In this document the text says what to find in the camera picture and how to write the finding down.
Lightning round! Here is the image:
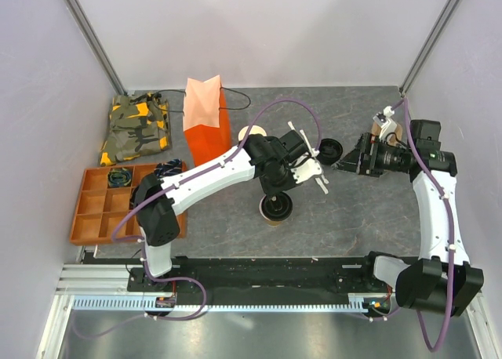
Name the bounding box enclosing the orange wooden compartment tray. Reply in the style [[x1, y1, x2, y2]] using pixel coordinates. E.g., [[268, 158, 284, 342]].
[[69, 161, 188, 245]]

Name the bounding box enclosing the black coffee cup lid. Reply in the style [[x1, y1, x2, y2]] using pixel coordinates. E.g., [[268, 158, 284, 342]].
[[260, 194, 293, 211]]

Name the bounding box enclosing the stack of paper cups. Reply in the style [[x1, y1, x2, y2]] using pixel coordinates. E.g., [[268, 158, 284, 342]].
[[238, 125, 267, 142]]

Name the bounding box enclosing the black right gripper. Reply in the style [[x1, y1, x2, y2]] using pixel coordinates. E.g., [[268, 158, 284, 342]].
[[332, 132, 409, 178]]

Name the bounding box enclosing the aluminium cable duct rail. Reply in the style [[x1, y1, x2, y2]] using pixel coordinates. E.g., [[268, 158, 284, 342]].
[[72, 295, 369, 314]]

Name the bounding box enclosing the orange paper bag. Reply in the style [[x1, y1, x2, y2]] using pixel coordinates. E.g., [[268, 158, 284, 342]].
[[183, 75, 231, 167]]

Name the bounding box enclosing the brown paper coffee cup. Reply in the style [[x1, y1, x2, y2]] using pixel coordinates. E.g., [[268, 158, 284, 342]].
[[260, 202, 293, 227]]

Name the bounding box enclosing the camouflage folded cloth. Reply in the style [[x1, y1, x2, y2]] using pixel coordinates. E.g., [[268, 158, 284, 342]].
[[99, 92, 171, 167]]

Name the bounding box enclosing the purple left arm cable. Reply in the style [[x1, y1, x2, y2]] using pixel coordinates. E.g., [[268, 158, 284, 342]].
[[72, 97, 324, 339]]

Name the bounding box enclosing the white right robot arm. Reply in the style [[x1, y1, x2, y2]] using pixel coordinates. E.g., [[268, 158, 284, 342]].
[[334, 120, 484, 317]]

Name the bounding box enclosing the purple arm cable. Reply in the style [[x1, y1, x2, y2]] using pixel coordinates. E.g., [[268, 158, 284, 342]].
[[352, 96, 458, 353], [72, 97, 324, 339]]

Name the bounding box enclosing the cardboard cup carrier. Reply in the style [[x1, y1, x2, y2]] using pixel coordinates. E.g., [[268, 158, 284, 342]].
[[370, 122, 403, 147]]

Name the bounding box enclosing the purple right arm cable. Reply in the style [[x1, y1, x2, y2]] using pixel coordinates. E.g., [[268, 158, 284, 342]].
[[352, 96, 458, 353]]

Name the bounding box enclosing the green blue coiled belt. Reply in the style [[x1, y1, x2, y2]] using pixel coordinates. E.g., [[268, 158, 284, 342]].
[[107, 168, 133, 188]]

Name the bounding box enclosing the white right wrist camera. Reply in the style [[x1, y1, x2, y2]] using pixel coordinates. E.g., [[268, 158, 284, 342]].
[[373, 106, 396, 143]]

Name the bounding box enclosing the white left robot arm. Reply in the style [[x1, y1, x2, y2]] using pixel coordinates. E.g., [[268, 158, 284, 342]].
[[134, 130, 312, 291]]

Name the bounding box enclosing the stack of black lids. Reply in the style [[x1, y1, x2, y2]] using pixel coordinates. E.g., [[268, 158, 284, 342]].
[[317, 138, 344, 165]]

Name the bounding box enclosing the striped blue necktie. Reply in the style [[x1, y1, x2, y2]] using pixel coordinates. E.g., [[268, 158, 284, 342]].
[[154, 158, 184, 179]]

